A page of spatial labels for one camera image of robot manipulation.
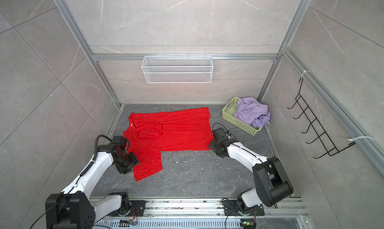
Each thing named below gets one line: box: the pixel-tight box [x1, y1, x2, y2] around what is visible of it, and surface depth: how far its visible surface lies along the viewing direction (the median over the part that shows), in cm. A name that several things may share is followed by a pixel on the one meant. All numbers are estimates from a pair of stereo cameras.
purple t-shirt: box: [233, 97, 271, 128], surface depth 106 cm
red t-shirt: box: [123, 107, 214, 182], surface depth 105 cm
